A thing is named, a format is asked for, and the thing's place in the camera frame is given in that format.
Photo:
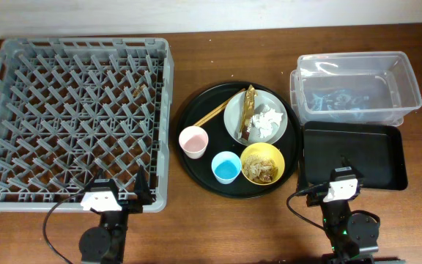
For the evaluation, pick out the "brown scrap in rack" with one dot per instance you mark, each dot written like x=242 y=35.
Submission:
x=138 y=90

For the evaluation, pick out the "blue cup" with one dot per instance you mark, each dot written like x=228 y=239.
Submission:
x=226 y=166

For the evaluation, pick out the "grey plate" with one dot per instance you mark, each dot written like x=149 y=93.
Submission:
x=264 y=102

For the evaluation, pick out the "gold snack wrapper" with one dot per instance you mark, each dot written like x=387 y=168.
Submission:
x=247 y=113

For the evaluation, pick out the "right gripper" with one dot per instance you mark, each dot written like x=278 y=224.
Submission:
x=316 y=197

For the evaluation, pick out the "yellow bowl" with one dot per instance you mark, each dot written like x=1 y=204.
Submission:
x=268 y=151

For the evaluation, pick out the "clear plastic bin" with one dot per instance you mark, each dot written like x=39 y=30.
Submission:
x=355 y=87

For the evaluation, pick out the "round black tray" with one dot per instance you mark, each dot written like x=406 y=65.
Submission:
x=202 y=170

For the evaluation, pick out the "pink cup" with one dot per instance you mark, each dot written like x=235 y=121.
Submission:
x=193 y=140

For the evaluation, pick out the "white tissue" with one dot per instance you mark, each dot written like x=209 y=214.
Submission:
x=265 y=120

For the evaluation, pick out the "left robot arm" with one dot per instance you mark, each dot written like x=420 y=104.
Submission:
x=105 y=243

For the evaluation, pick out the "black rectangular tray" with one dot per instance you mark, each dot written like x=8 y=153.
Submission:
x=374 y=150

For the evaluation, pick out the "wooden chopstick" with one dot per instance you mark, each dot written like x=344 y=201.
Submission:
x=215 y=111
x=212 y=102

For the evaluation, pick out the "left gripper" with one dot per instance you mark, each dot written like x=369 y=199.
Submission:
x=142 y=192

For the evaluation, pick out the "grey plastic dishwasher rack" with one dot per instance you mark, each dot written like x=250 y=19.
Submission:
x=67 y=110

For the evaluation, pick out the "food scraps in bowl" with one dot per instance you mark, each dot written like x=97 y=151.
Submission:
x=259 y=169

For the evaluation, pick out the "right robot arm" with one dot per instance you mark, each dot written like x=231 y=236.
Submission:
x=352 y=234

